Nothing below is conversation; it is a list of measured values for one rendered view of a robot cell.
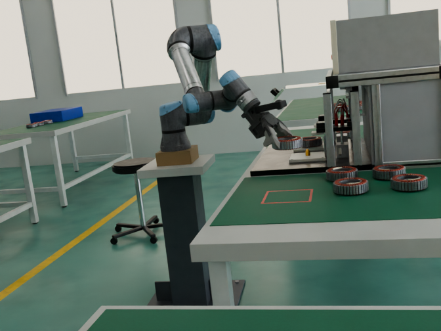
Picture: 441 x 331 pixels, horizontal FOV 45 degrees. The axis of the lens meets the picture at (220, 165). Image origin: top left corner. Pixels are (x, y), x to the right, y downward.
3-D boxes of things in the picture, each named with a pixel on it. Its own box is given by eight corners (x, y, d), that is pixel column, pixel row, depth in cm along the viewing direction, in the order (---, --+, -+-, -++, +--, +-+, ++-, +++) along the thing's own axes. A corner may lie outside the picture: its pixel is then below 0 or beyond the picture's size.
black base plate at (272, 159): (250, 176, 214) (249, 171, 213) (270, 148, 275) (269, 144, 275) (371, 169, 203) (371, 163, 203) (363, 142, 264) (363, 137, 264)
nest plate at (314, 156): (289, 162, 222) (288, 159, 222) (291, 155, 236) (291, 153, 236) (325, 160, 219) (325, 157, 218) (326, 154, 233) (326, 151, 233)
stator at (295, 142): (266, 150, 193) (266, 140, 193) (280, 144, 202) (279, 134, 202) (294, 151, 187) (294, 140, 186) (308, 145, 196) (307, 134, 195)
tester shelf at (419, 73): (326, 88, 199) (325, 76, 198) (329, 79, 264) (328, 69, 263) (453, 77, 189) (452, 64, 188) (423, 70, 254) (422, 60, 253)
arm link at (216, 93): (207, 98, 214) (211, 85, 204) (233, 95, 217) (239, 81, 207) (211, 116, 212) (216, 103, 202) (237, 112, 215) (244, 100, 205)
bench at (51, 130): (-16, 211, 530) (-30, 137, 516) (74, 171, 712) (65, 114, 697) (67, 208, 510) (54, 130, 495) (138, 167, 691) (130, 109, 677)
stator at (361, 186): (329, 190, 179) (328, 179, 179) (360, 186, 181) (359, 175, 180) (340, 198, 168) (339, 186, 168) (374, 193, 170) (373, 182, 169)
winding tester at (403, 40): (333, 74, 208) (329, 20, 204) (333, 70, 249) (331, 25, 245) (440, 64, 199) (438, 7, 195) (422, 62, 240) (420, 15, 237)
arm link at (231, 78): (231, 76, 207) (235, 64, 199) (248, 97, 205) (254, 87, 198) (215, 85, 204) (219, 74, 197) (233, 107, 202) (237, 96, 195)
